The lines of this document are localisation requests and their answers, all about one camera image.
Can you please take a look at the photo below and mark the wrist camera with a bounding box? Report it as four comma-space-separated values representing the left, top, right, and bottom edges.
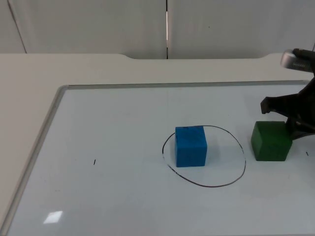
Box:
279, 48, 315, 73

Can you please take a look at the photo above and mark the grey-framed whiteboard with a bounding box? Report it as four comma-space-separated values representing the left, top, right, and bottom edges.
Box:
0, 80, 315, 236

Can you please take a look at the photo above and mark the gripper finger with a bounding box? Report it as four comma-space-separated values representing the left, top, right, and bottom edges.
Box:
284, 115, 315, 142
260, 92, 300, 118

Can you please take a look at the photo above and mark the blue cube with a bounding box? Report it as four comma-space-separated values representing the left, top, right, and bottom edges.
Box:
174, 125, 208, 168

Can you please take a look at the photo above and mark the green cube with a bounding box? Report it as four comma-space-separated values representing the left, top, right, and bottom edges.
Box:
250, 120, 293, 162

